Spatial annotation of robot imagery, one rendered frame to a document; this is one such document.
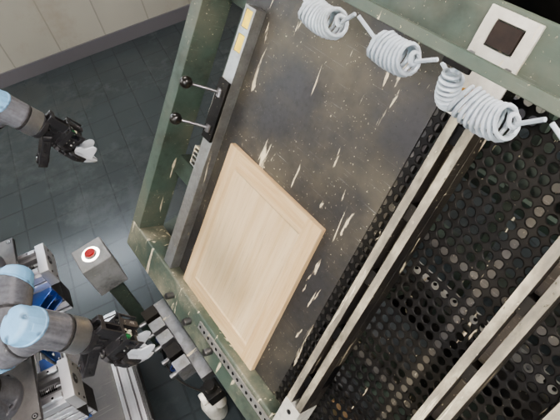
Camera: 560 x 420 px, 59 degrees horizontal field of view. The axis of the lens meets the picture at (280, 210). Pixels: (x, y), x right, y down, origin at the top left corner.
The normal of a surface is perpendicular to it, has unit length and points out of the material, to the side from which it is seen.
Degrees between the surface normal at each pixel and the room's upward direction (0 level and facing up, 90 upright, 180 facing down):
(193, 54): 90
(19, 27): 90
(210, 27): 90
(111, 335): 90
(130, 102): 0
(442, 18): 55
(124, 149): 0
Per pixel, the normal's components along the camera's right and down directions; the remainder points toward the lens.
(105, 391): -0.12, -0.61
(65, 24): 0.44, 0.68
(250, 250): -0.72, 0.09
